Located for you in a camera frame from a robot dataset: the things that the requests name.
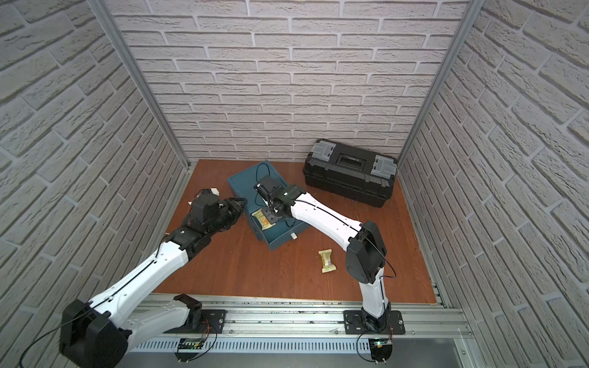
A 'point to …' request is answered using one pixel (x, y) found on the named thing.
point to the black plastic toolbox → (350, 172)
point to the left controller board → (189, 348)
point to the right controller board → (380, 349)
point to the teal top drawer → (284, 228)
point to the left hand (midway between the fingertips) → (251, 198)
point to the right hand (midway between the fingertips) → (278, 209)
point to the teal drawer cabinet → (242, 185)
